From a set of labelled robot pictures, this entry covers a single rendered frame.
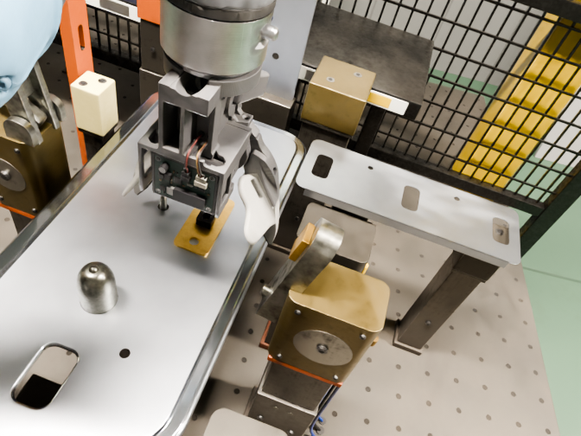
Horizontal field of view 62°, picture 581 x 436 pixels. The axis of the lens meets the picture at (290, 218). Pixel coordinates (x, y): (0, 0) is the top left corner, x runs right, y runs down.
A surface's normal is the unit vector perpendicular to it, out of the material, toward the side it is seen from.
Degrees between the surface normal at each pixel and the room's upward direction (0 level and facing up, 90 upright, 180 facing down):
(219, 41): 90
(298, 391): 90
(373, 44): 0
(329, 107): 90
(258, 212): 57
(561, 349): 0
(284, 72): 90
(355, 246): 0
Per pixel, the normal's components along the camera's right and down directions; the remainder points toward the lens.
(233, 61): 0.43, 0.74
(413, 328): -0.29, 0.68
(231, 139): 0.20, -0.65
